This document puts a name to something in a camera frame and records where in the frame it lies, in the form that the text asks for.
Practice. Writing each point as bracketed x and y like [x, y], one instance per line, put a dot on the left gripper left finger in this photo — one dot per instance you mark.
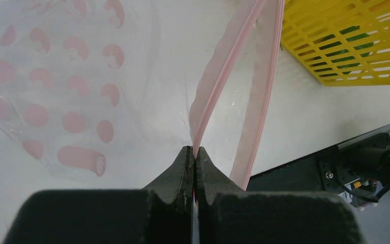
[158, 212]

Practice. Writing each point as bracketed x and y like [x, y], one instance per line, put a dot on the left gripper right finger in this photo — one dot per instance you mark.
[228, 214]

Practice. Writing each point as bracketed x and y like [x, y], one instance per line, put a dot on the clear pink-dotted zip bag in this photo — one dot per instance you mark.
[98, 91]

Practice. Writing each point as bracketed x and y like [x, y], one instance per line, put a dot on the yellow plastic basket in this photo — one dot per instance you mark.
[341, 43]

